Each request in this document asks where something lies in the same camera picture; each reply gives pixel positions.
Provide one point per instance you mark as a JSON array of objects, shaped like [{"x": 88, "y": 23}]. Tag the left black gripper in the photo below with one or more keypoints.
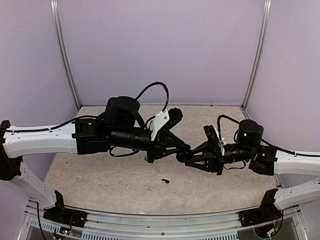
[{"x": 162, "y": 143}]

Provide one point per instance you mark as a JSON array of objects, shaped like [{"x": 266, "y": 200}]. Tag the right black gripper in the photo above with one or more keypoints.
[{"x": 212, "y": 155}]

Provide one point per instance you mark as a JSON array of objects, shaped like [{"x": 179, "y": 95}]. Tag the black round charging case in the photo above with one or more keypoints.
[{"x": 184, "y": 155}]

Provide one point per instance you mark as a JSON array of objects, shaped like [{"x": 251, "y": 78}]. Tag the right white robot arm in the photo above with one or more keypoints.
[{"x": 263, "y": 158}]

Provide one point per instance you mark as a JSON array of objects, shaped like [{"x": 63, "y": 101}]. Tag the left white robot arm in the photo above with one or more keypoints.
[{"x": 120, "y": 125}]

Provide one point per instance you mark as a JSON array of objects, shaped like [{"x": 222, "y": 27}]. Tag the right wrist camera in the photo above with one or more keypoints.
[{"x": 220, "y": 143}]

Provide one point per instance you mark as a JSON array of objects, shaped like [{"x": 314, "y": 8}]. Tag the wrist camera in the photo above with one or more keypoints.
[
  {"x": 220, "y": 143},
  {"x": 165, "y": 120}
]

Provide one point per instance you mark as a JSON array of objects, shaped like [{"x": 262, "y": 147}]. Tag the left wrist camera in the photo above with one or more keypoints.
[{"x": 165, "y": 120}]

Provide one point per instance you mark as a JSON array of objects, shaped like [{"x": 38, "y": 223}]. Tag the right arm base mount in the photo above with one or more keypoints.
[{"x": 265, "y": 212}]

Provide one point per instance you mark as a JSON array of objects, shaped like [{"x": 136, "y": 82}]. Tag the front aluminium rail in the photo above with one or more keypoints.
[{"x": 104, "y": 225}]

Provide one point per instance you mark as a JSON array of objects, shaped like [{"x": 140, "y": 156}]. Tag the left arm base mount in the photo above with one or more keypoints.
[{"x": 63, "y": 215}]

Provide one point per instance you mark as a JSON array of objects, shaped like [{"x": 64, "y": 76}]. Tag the right aluminium frame post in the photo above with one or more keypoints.
[{"x": 258, "y": 53}]

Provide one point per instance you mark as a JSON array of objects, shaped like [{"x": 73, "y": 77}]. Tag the aluminium frame post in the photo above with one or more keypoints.
[
  {"x": 258, "y": 53},
  {"x": 54, "y": 5}
]

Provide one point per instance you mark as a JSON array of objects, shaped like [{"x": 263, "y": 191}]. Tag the left aluminium frame post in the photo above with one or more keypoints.
[{"x": 54, "y": 5}]

